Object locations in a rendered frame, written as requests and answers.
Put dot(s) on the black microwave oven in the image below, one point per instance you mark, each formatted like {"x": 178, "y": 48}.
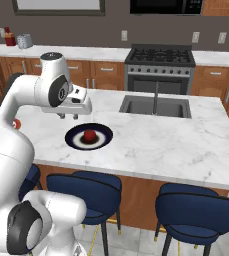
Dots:
{"x": 166, "y": 6}

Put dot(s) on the red tomato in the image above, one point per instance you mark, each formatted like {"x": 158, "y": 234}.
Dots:
{"x": 89, "y": 135}

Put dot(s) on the wooden island base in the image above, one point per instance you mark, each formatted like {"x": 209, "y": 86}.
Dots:
{"x": 137, "y": 196}

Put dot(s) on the grey framed window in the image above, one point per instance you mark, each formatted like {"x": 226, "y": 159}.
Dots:
{"x": 57, "y": 5}

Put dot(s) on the blue bar stool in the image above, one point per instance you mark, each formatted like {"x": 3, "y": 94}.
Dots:
{"x": 86, "y": 195}
{"x": 196, "y": 213}
{"x": 31, "y": 181}

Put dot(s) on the white wall outlet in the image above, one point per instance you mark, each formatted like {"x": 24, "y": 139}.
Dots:
{"x": 2, "y": 32}
{"x": 124, "y": 35}
{"x": 195, "y": 37}
{"x": 222, "y": 37}

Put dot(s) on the dark blue plate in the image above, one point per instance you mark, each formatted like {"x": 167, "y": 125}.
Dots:
{"x": 102, "y": 136}

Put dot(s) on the steel stove with oven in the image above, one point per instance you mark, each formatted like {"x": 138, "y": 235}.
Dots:
{"x": 159, "y": 71}

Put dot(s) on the orange rimmed plate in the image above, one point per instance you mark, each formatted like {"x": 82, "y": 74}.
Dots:
{"x": 17, "y": 124}

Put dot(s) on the grey sink tap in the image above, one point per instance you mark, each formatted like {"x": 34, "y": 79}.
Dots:
{"x": 156, "y": 98}

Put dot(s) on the grey sink basin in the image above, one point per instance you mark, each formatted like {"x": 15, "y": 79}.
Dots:
{"x": 139, "y": 105}

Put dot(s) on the wooden base cupboard run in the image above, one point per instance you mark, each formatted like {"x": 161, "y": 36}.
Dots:
{"x": 216, "y": 85}
{"x": 106, "y": 75}

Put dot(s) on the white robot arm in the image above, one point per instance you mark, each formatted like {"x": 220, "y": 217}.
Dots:
{"x": 9, "y": 160}

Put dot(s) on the silver toaster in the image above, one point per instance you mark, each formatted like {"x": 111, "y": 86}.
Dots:
{"x": 24, "y": 41}

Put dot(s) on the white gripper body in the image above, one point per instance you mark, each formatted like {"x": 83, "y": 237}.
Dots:
{"x": 76, "y": 108}

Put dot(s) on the wooden wall cupboard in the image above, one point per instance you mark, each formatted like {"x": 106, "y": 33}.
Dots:
{"x": 221, "y": 7}

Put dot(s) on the red jar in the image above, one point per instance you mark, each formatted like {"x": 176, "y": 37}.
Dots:
{"x": 10, "y": 38}

